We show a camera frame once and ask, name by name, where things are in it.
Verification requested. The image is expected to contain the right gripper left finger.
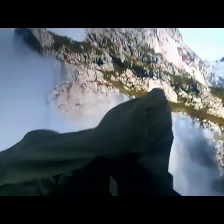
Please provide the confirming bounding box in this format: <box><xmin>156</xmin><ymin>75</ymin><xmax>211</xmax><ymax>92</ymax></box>
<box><xmin>49</xmin><ymin>156</ymin><xmax>112</xmax><ymax>197</ymax></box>

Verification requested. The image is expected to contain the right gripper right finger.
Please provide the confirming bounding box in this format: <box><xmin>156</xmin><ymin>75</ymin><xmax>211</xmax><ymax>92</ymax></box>
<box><xmin>111</xmin><ymin>162</ymin><xmax>181</xmax><ymax>197</ymax></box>

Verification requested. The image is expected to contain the olive green shirt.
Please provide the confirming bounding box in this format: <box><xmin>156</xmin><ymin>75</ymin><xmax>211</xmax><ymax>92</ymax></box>
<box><xmin>0</xmin><ymin>87</ymin><xmax>176</xmax><ymax>197</ymax></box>

